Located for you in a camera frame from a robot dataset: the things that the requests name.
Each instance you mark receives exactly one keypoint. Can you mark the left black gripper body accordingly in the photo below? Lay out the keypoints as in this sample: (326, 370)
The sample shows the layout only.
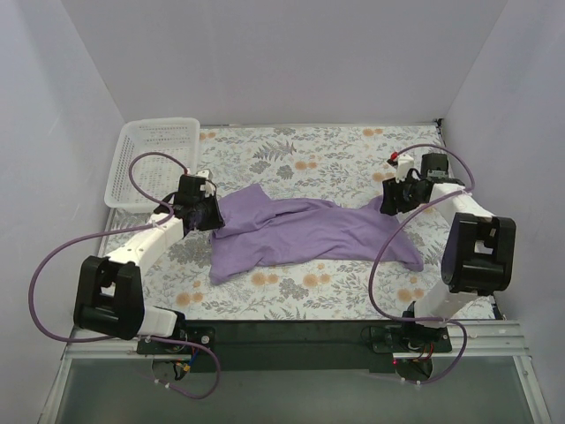
(210, 214)

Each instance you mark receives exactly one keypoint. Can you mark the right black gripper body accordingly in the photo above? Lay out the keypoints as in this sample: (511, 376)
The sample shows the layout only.
(389, 199)

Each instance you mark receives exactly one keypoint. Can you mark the aluminium frame rail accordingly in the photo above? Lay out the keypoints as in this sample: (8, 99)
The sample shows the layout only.
(487, 377)

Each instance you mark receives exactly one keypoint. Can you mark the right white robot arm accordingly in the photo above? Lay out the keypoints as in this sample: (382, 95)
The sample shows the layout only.
(479, 253)

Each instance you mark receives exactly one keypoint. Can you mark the purple t shirt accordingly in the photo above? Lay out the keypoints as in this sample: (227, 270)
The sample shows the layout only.
(262, 232)

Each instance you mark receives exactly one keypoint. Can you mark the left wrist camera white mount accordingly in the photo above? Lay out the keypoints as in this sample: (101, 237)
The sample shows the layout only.
(201, 183)

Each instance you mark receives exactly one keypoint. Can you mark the white plastic basket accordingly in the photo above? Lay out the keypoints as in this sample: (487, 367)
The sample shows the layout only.
(152, 153)

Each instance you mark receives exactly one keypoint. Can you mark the floral table cloth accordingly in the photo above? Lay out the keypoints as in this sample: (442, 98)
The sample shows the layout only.
(345, 165)

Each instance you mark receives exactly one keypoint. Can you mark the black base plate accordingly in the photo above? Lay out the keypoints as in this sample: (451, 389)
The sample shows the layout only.
(299, 345)

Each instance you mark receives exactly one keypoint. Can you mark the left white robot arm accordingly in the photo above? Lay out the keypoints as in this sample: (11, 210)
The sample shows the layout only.
(110, 291)

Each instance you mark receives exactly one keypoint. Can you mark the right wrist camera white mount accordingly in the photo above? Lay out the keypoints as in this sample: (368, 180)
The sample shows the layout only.
(402, 163)

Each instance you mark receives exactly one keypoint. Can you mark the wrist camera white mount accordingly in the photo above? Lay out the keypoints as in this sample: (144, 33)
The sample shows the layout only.
(402, 163)
(201, 183)

